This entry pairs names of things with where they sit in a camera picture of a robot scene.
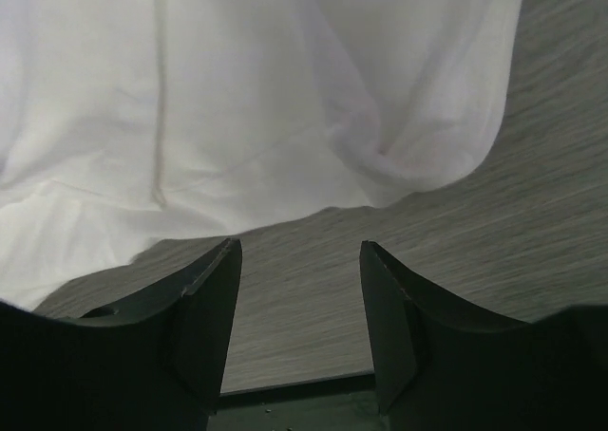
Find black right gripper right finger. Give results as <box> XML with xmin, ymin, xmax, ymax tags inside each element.
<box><xmin>359</xmin><ymin>241</ymin><xmax>607</xmax><ymax>430</ymax></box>

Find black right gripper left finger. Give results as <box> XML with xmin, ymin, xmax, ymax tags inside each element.
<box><xmin>1</xmin><ymin>239</ymin><xmax>242</xmax><ymax>430</ymax></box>

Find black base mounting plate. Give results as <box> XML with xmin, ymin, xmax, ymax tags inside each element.
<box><xmin>207</xmin><ymin>372</ymin><xmax>390</xmax><ymax>431</ymax></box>

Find white t shirt with print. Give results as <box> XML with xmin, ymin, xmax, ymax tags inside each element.
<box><xmin>1</xmin><ymin>0</ymin><xmax>522</xmax><ymax>310</ymax></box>

